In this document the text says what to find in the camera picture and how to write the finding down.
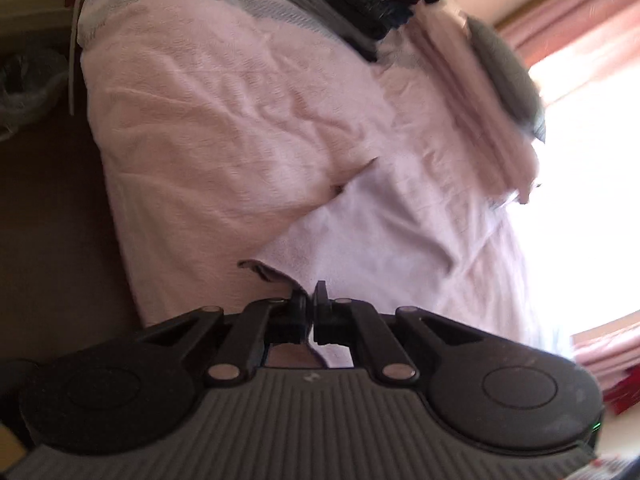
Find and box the stack of dark folded clothes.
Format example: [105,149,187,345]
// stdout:
[250,0,451,63]

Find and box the lavender garment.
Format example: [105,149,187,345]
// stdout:
[237,157,506,368]

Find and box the pink cloth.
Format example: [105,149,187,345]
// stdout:
[570,310,640,396]

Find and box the white stick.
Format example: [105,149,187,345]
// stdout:
[67,0,96,116]

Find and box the folded pink blanket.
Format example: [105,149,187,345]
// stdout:
[407,2,543,206]

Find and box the pink curtain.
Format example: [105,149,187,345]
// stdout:
[492,0,640,106]

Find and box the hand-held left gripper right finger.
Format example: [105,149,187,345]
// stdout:
[312,280,494,387]

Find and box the pink quilted bedspread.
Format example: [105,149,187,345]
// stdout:
[75,0,576,356]

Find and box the red object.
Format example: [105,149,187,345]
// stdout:
[602,374,640,417]

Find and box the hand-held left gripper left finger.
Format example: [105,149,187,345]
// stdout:
[135,292,308,388]

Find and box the grey pillow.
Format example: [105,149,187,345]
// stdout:
[462,15,548,143]

